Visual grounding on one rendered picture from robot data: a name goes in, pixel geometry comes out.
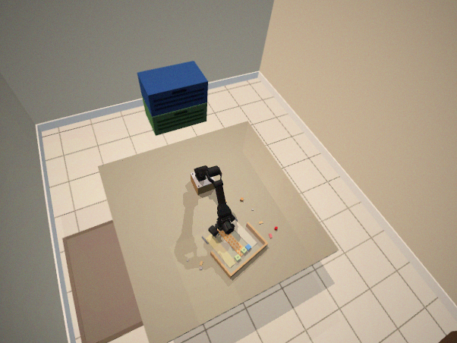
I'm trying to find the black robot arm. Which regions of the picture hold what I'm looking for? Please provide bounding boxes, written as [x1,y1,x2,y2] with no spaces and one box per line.
[194,165,235,234]

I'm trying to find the pale yellow flat strip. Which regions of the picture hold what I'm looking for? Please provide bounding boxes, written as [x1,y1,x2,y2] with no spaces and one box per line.
[206,235,220,249]

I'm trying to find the orange polka-dotted strip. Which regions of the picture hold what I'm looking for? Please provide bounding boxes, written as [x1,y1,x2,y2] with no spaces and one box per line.
[217,229,231,240]

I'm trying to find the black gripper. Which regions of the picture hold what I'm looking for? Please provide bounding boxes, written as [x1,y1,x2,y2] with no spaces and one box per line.
[208,215,235,237]

